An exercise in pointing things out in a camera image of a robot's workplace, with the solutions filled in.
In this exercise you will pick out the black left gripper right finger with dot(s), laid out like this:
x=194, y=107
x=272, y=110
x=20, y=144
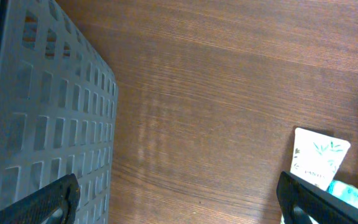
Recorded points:
x=302, y=202

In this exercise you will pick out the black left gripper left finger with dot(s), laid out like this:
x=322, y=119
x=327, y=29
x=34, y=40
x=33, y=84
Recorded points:
x=55, y=203

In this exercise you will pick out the teal tissue pack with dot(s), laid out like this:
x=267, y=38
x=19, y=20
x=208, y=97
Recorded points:
x=344, y=192

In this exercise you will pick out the white Pantene tube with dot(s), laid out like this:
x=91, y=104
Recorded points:
x=317, y=157

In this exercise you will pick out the grey plastic mesh basket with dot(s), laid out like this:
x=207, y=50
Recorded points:
x=58, y=101

